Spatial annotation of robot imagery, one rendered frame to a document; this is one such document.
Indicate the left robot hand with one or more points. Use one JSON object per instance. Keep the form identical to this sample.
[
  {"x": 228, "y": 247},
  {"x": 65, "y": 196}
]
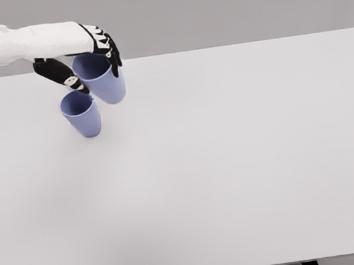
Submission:
[{"x": 61, "y": 38}]

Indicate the blue plastic cup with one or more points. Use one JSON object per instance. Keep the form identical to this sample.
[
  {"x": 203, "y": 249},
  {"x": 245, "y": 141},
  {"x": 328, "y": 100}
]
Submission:
[
  {"x": 84, "y": 116},
  {"x": 106, "y": 84}
]

